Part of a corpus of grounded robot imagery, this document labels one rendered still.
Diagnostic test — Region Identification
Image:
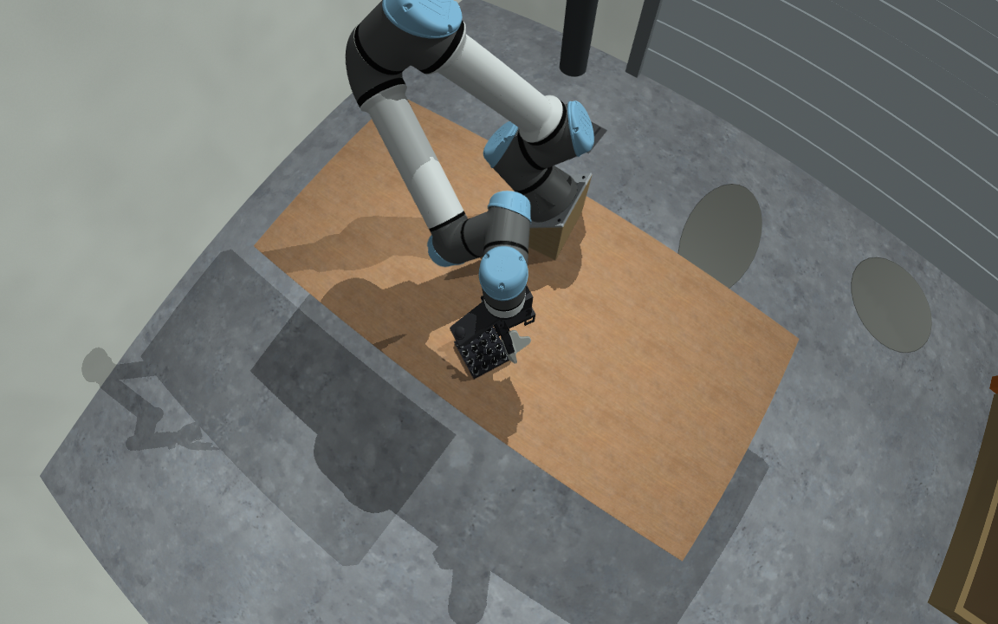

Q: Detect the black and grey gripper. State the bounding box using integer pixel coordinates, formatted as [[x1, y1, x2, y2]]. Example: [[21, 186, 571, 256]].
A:
[[489, 284, 535, 364]]

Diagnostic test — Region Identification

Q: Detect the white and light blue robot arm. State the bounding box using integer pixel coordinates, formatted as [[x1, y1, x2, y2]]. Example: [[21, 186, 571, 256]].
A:
[[346, 0, 594, 347]]

